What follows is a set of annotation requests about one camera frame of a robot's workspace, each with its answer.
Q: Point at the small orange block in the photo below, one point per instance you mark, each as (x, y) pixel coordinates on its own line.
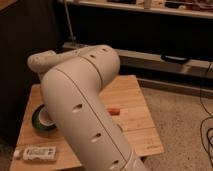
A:
(114, 111)

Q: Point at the metal pole stand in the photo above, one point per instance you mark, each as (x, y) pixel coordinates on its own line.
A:
(72, 36)

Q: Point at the black object on shelf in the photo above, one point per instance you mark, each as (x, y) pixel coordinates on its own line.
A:
(177, 60)

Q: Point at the green ceramic bowl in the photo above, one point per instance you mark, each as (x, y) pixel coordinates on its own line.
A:
(41, 120)

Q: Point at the white rectangular box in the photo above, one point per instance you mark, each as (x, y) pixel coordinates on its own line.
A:
(33, 153)

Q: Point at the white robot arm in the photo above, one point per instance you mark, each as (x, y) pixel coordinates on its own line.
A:
(70, 86)

